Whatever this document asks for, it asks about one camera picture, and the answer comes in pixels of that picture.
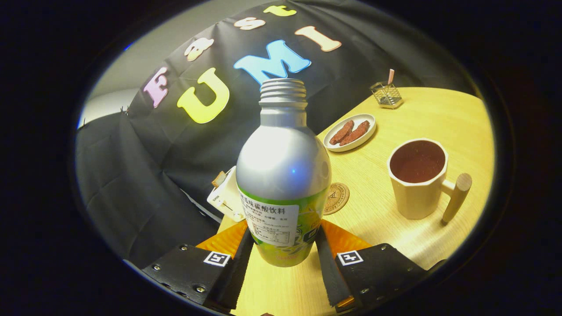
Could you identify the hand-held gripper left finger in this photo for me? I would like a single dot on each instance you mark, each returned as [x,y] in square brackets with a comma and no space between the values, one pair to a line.
[237,274]

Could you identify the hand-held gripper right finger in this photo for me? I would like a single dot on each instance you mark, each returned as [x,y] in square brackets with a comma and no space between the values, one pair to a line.
[327,272]

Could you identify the round cork coaster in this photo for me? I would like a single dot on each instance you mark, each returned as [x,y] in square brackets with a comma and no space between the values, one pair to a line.
[339,197]

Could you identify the silver green-label juice bottle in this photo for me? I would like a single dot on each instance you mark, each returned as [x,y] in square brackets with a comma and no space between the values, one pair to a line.
[283,166]

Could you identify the round wooden table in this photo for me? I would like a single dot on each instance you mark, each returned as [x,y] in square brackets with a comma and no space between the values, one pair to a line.
[395,245]

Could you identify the white toaster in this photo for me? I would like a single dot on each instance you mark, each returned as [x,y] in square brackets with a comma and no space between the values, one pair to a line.
[226,196]

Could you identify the toast bread slice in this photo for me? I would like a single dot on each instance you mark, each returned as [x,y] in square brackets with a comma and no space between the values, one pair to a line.
[218,179]

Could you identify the brown meat slice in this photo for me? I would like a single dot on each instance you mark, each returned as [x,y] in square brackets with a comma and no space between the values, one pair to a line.
[356,132]
[341,132]

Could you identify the white round plate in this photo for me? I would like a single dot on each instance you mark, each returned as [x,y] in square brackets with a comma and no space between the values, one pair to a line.
[366,118]

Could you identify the striped paper straw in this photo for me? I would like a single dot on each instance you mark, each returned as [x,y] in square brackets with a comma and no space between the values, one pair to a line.
[390,76]

